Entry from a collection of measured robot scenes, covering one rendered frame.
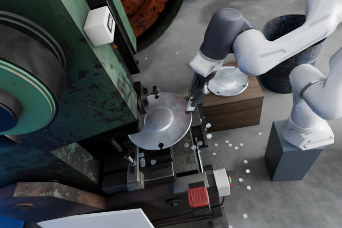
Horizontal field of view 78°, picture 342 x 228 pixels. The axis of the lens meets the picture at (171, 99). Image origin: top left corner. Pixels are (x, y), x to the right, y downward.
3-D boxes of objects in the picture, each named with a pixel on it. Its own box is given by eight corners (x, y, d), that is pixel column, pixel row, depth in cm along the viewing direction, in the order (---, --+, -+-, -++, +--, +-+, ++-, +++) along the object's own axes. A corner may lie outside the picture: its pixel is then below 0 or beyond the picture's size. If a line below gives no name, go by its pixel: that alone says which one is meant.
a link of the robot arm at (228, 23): (257, 64, 66) (247, 46, 73) (280, 26, 57) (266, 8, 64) (202, 58, 63) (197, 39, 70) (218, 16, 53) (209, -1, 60)
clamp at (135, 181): (143, 149, 92) (135, 137, 84) (144, 189, 81) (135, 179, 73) (130, 152, 92) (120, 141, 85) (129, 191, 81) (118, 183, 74)
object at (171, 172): (166, 98, 115) (163, 91, 111) (177, 180, 86) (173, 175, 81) (114, 110, 118) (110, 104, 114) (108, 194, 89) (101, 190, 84)
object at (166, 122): (127, 101, 102) (126, 100, 101) (186, 87, 99) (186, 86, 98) (125, 157, 83) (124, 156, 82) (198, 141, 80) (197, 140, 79)
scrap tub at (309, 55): (294, 56, 198) (308, 8, 162) (320, 88, 171) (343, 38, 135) (250, 67, 202) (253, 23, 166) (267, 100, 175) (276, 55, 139)
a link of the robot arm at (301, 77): (299, 94, 104) (313, 55, 86) (323, 124, 92) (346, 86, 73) (277, 100, 105) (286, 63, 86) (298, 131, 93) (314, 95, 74)
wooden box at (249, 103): (246, 88, 188) (247, 58, 161) (259, 124, 163) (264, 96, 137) (201, 96, 193) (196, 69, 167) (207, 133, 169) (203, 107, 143)
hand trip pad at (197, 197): (207, 191, 77) (205, 184, 71) (211, 209, 73) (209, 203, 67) (189, 195, 78) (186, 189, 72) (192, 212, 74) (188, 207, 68)
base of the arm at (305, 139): (322, 114, 110) (332, 97, 99) (340, 148, 98) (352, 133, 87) (276, 119, 114) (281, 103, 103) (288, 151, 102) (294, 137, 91)
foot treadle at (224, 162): (228, 158, 141) (228, 154, 137) (233, 172, 135) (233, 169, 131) (144, 175, 147) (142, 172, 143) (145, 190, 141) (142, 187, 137)
